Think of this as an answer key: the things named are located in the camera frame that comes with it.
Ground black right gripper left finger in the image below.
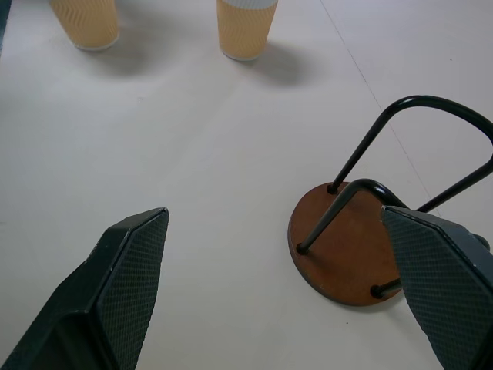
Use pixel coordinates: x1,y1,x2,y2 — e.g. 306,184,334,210
0,207,171,370

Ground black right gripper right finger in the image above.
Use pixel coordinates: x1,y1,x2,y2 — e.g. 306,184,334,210
380,205,493,370

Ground tan ribbed paper cup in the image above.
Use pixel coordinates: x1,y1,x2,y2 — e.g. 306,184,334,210
49,0,120,52
215,0,279,62

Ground wooden base black wire stand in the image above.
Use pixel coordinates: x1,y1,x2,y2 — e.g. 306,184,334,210
287,94,493,308

